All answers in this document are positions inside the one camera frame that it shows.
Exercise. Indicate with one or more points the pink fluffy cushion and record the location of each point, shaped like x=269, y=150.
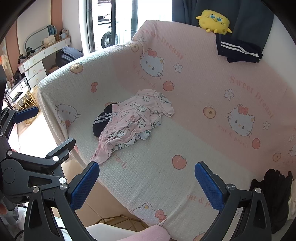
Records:
x=152, y=234

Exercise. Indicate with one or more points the white stool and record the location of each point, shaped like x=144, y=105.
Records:
x=104, y=233

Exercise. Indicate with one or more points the oval mirror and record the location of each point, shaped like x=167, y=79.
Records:
x=34, y=39

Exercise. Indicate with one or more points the white table with gold legs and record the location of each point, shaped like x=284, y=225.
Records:
x=16, y=93

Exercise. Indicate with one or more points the dark grey hanging garment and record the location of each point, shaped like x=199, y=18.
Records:
x=249, y=23

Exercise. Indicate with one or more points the pink bear-print pajama pants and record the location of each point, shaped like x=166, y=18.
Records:
x=120, y=129

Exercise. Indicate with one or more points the gold metal legs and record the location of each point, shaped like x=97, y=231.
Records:
x=120, y=219

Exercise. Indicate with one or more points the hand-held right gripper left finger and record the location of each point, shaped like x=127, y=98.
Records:
x=84, y=187

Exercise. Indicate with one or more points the navy lace-trimmed skirt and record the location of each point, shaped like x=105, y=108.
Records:
x=99, y=128

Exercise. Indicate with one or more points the white washing machine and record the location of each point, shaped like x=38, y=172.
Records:
x=107, y=37

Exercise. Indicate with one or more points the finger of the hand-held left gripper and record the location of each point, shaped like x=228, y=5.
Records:
x=62, y=148
x=25, y=115

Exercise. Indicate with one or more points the yellow sponge plush toy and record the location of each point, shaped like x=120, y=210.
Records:
x=215, y=20

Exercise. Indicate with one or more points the pink cat-print blanket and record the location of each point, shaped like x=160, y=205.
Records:
x=208, y=139

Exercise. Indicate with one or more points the grey-blue backpack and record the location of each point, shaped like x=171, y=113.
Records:
x=67, y=56

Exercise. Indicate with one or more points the cream garment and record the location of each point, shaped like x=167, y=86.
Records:
x=291, y=208

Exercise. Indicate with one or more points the white bear-print pajama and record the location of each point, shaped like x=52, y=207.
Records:
x=144, y=135

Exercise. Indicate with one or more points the black garment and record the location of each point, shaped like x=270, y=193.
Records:
x=275, y=197

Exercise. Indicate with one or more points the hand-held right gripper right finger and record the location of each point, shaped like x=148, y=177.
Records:
x=208, y=187

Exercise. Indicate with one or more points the white dresser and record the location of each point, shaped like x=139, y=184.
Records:
x=37, y=71

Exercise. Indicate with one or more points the navy white-striped shorts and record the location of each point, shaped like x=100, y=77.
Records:
x=235, y=53

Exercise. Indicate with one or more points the glass balcony door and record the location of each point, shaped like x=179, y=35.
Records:
x=150, y=11

